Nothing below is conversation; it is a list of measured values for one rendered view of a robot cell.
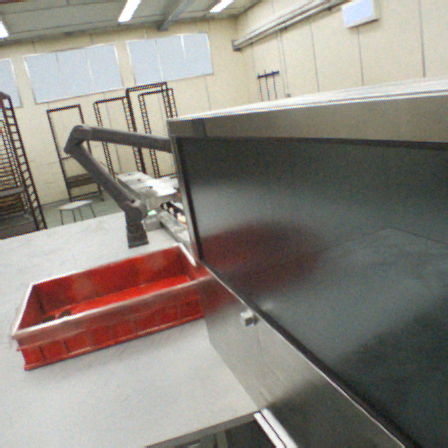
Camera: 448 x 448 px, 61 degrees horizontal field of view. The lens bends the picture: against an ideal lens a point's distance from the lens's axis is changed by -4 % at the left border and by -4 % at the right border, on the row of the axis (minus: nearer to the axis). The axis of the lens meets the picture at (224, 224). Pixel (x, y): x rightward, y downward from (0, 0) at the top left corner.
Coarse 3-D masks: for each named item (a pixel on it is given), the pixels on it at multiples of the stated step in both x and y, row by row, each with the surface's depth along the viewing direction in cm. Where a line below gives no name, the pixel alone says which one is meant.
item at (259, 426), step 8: (168, 184) 294; (176, 184) 288; (256, 416) 64; (240, 424) 82; (248, 424) 76; (256, 424) 71; (264, 424) 62; (232, 432) 93; (240, 432) 84; (248, 432) 78; (256, 432) 72; (264, 432) 67; (272, 432) 60; (232, 440) 95; (240, 440) 87; (248, 440) 80; (256, 440) 74; (264, 440) 68; (272, 440) 59; (280, 440) 59
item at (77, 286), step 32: (160, 256) 122; (192, 256) 111; (32, 288) 109; (64, 288) 114; (96, 288) 117; (128, 288) 121; (192, 288) 94; (32, 320) 99; (64, 320) 86; (96, 320) 88
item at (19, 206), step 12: (0, 120) 642; (0, 132) 632; (12, 156) 689; (0, 168) 645; (12, 168) 650; (0, 180) 681; (0, 204) 659; (12, 204) 690; (24, 204) 715; (0, 216) 703
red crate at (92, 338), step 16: (144, 288) 120; (160, 288) 118; (80, 304) 116; (96, 304) 115; (176, 304) 94; (192, 304) 96; (128, 320) 92; (144, 320) 93; (160, 320) 95; (176, 320) 96; (192, 320) 97; (80, 336) 89; (96, 336) 90; (112, 336) 91; (128, 336) 93; (32, 352) 87; (48, 352) 88; (64, 352) 89; (80, 352) 89; (32, 368) 87
